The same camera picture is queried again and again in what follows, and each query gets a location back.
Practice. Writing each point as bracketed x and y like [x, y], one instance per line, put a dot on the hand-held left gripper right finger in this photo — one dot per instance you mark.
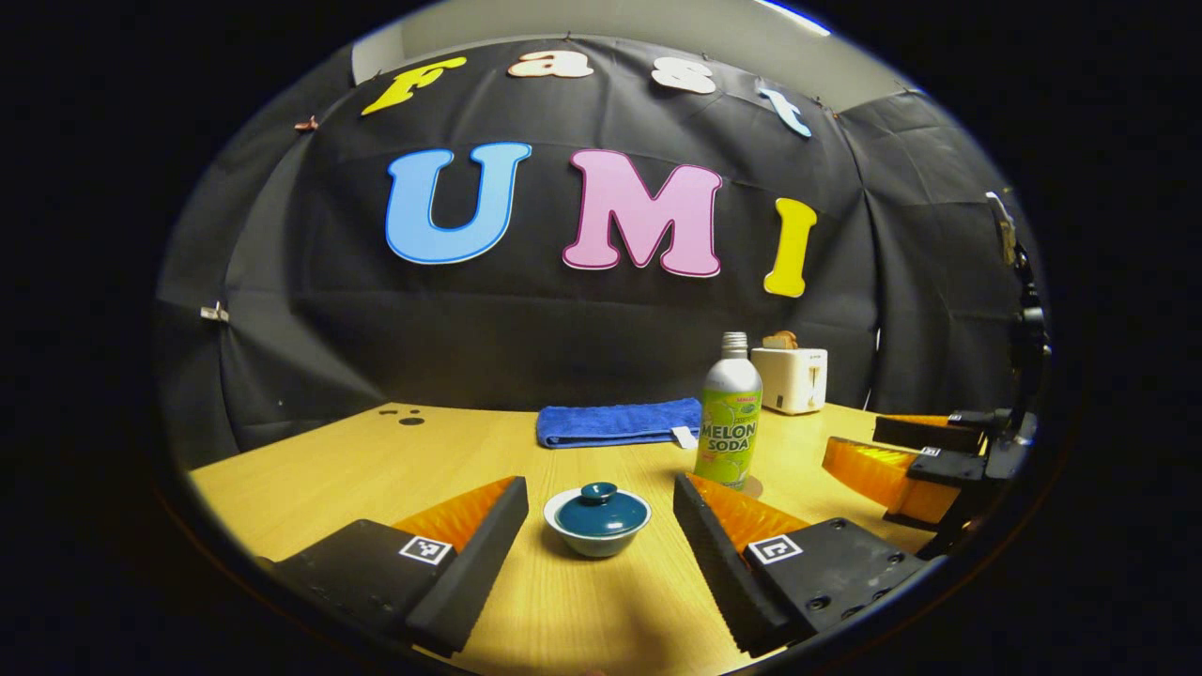
[718, 573]

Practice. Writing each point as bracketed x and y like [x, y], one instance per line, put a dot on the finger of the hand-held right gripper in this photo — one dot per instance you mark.
[873, 469]
[925, 434]

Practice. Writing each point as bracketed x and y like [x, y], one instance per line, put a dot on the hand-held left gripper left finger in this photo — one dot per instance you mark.
[477, 573]

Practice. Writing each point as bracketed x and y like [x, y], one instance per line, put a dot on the round brown coaster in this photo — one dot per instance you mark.
[753, 488]

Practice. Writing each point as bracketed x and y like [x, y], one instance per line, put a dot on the white teal teacup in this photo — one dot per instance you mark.
[596, 547]

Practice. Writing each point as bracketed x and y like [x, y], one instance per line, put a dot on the teal teacup lid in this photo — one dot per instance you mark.
[601, 516]

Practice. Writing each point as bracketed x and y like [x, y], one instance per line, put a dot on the silver green water bottle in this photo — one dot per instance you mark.
[728, 394]

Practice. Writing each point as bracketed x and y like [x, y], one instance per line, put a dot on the white toaster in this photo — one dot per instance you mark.
[789, 380]

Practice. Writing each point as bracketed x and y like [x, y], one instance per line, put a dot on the bread slice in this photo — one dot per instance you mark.
[779, 341]

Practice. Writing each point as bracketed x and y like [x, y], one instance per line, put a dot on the blue folded towel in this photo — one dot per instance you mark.
[610, 422]

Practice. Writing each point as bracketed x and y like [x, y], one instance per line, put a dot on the black backdrop cloth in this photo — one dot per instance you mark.
[563, 338]

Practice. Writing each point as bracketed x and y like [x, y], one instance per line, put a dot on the silver metal clip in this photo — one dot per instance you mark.
[214, 313]

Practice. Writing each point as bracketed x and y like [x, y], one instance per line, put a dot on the copper clip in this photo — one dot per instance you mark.
[307, 124]

